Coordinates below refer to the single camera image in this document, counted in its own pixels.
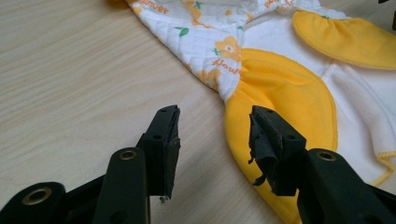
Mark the white and yellow baby garment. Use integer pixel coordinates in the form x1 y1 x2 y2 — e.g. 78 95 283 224
106 0 396 224

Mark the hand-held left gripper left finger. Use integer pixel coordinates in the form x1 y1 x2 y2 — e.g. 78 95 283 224
135 105 182 203

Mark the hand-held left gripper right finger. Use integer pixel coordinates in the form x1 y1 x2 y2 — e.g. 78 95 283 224
247 105 308 197

